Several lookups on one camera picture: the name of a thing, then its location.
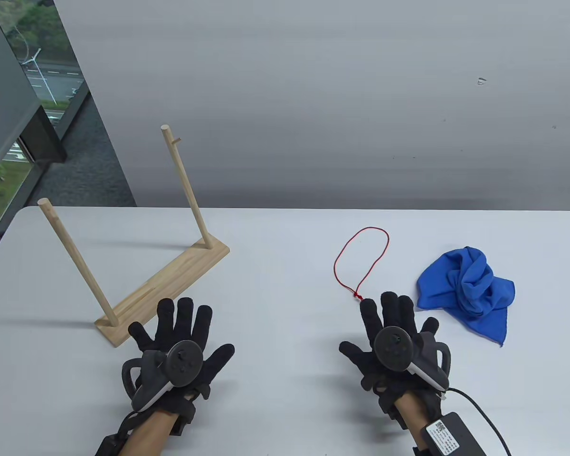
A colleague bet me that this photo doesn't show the black labelled wrist box strap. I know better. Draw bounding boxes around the black labelled wrist box strap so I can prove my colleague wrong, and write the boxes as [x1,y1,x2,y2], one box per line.
[411,412,475,456]

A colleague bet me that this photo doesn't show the grey window frame post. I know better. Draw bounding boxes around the grey window frame post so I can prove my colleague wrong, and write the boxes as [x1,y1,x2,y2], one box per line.
[0,0,68,190]

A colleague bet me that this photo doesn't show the dark grey hand controller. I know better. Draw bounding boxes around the dark grey hand controller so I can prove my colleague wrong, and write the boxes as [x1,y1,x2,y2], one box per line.
[122,341,203,413]
[373,328,452,392]

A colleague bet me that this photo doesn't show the black plain wrist box strap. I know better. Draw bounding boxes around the black plain wrist box strap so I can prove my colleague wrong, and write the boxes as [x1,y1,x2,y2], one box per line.
[95,413,138,456]

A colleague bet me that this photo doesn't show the blue towel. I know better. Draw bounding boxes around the blue towel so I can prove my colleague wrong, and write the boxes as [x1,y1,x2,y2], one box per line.
[417,246,516,347]

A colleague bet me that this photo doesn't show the black cable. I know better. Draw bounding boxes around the black cable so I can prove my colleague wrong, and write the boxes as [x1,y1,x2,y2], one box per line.
[449,389,511,456]

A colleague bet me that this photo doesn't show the red elastic cord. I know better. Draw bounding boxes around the red elastic cord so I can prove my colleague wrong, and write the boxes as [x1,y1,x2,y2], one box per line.
[333,227,390,301]

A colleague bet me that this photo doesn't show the wooden rack with posts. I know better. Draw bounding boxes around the wooden rack with posts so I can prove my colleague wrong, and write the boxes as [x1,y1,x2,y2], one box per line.
[38,124,230,349]

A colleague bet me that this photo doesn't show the person's right forearm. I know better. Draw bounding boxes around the person's right forearm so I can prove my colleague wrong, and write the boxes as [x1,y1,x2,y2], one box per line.
[394,394,437,456]

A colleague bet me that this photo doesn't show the person's right hand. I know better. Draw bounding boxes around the person's right hand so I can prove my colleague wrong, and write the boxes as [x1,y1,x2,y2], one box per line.
[339,292,452,430]

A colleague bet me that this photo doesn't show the person's left hand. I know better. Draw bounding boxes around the person's left hand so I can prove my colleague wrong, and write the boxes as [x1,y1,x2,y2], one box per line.
[122,298,236,435]

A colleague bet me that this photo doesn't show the dark grey left hand controller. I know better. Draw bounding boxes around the dark grey left hand controller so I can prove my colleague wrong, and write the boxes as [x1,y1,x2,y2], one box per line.
[122,341,203,413]

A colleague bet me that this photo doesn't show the dark grey right hand controller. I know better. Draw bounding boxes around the dark grey right hand controller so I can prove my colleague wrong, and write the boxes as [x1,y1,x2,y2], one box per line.
[373,328,452,392]

